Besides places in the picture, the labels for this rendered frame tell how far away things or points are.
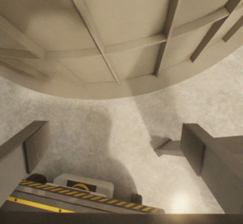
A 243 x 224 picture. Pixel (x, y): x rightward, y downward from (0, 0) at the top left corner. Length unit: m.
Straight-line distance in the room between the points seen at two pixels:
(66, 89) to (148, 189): 0.66
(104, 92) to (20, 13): 0.56
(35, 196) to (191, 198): 0.67
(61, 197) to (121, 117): 0.45
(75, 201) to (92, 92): 0.51
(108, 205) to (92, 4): 0.55
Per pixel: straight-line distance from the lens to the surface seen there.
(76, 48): 0.57
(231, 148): 0.46
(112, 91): 0.89
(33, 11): 0.44
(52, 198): 0.68
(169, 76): 0.91
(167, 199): 0.95
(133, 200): 0.81
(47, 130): 0.17
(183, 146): 0.17
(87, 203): 0.64
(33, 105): 1.08
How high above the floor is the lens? 0.88
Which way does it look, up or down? 79 degrees down
